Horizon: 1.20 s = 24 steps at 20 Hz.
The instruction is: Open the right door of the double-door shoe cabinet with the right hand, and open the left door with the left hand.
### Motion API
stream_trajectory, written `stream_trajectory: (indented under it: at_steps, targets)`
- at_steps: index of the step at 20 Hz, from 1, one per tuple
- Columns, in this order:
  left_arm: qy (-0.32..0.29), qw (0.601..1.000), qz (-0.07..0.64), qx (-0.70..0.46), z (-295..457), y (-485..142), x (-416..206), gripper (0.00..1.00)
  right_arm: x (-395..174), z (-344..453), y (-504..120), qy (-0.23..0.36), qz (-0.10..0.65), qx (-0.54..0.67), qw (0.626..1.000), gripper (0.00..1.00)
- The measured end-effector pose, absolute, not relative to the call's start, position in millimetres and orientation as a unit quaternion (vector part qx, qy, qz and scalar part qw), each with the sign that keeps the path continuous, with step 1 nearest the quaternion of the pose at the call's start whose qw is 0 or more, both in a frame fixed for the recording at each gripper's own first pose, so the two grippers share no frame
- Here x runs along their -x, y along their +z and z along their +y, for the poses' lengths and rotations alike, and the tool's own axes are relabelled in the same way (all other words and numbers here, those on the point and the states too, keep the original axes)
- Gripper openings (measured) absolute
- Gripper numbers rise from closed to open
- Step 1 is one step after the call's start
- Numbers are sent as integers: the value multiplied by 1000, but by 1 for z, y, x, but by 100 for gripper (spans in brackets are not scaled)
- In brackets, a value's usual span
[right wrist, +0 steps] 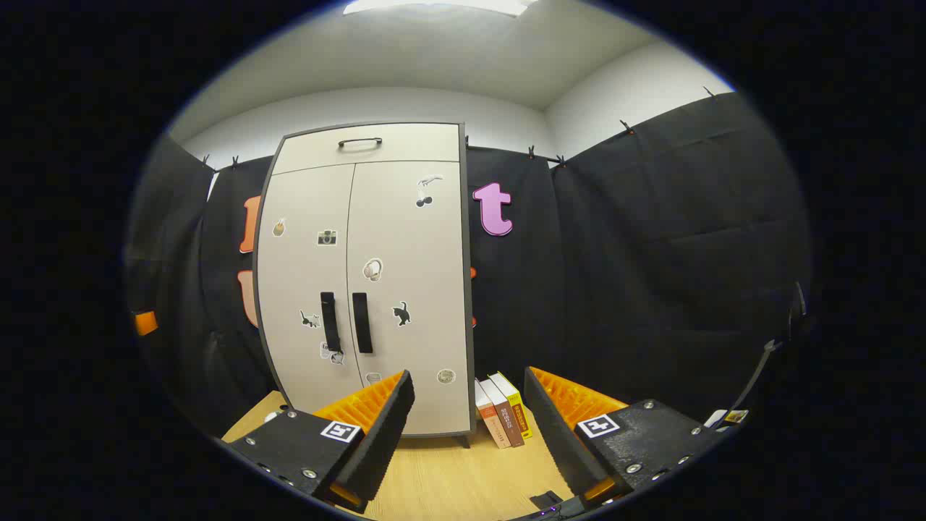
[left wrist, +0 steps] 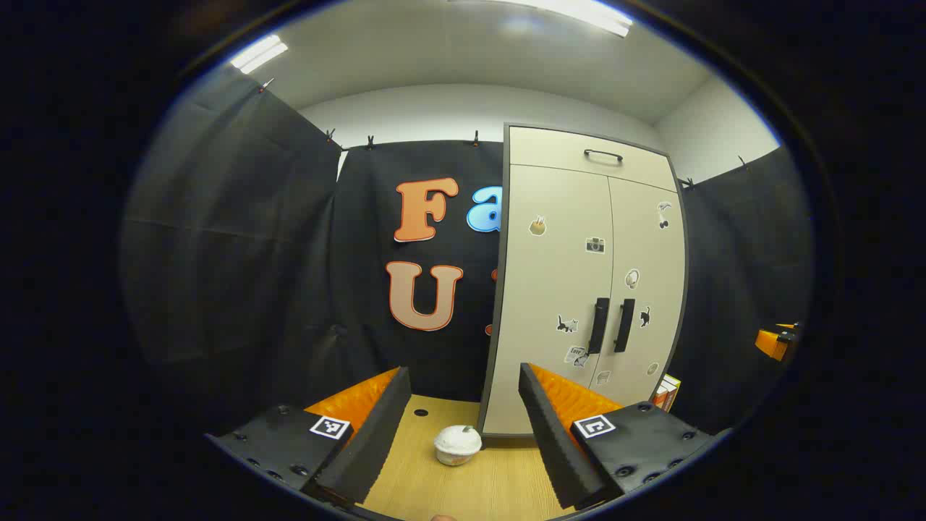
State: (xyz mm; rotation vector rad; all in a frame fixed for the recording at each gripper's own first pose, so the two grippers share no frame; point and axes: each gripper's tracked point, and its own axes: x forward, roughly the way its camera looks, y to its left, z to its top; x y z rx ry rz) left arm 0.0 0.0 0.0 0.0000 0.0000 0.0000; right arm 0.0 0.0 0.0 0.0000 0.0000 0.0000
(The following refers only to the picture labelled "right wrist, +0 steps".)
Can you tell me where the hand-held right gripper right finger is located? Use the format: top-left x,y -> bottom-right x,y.
523,366 -> 724,507

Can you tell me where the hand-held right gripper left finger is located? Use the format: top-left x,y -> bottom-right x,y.
228,370 -> 416,514

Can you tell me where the black door handle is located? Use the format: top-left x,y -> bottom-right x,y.
320,292 -> 342,354
352,292 -> 374,355

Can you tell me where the headphone sticker cabinet door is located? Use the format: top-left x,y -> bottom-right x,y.
346,161 -> 472,435

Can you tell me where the beige double-door shoe cabinet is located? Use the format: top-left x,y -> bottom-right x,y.
255,122 -> 477,449

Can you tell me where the yellow book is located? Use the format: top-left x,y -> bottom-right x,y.
490,371 -> 533,440

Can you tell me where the orange and white book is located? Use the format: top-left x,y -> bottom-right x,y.
475,378 -> 511,449

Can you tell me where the ceiling light panel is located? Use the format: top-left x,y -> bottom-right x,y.
342,0 -> 538,17

